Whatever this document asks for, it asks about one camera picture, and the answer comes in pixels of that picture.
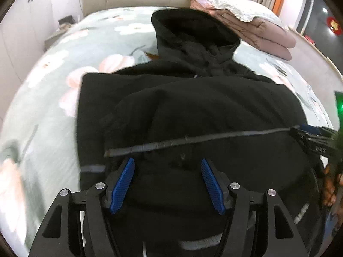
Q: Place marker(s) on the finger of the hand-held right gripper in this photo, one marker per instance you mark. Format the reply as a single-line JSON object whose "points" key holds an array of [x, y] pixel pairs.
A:
{"points": [[312, 142]]}

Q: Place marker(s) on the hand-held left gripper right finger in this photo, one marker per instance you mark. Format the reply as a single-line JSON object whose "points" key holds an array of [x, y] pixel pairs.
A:
{"points": [[213, 184]]}

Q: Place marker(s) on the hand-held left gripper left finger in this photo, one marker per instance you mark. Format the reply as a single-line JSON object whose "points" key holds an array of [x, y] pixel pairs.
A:
{"points": [[123, 184]]}

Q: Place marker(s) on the black hooded jacket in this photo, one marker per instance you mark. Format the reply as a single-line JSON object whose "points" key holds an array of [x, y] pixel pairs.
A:
{"points": [[201, 107]]}

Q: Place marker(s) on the person's right hand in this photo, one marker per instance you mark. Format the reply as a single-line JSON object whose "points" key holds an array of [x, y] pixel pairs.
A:
{"points": [[329, 190]]}

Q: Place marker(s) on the red window decoration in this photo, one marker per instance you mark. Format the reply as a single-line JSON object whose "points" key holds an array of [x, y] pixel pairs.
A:
{"points": [[335, 24]]}

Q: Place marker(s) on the folded pink quilt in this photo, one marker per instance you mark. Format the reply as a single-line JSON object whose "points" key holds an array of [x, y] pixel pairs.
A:
{"points": [[268, 38]]}

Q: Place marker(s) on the bed with floral sheet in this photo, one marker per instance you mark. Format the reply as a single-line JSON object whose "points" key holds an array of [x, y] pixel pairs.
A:
{"points": [[53, 91]]}

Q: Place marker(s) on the white lace-edged pillow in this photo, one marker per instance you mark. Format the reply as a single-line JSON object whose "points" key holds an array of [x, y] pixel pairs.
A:
{"points": [[241, 6]]}

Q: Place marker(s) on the grey nightstand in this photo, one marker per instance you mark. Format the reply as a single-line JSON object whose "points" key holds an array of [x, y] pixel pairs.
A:
{"points": [[55, 38]]}

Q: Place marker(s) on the small dark box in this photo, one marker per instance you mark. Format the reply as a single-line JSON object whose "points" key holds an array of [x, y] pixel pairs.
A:
{"points": [[65, 21]]}

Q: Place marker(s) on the white wardrobe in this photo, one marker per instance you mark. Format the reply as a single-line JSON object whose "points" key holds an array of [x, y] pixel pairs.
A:
{"points": [[18, 32]]}

